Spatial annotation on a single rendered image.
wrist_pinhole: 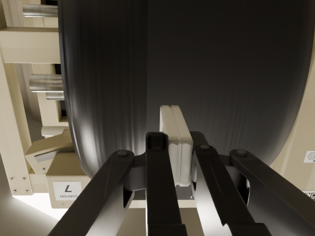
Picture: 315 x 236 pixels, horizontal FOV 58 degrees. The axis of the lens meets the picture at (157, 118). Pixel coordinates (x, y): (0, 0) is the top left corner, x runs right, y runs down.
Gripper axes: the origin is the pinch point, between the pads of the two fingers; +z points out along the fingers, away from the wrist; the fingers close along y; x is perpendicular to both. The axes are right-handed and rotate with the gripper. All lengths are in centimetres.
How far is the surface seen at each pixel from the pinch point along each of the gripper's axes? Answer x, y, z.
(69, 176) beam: -41, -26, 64
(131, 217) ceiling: -216, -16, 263
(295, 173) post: -23, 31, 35
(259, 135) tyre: -4.6, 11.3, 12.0
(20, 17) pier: 7, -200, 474
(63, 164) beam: -40, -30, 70
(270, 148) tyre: -6.9, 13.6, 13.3
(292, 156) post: -18.8, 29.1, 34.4
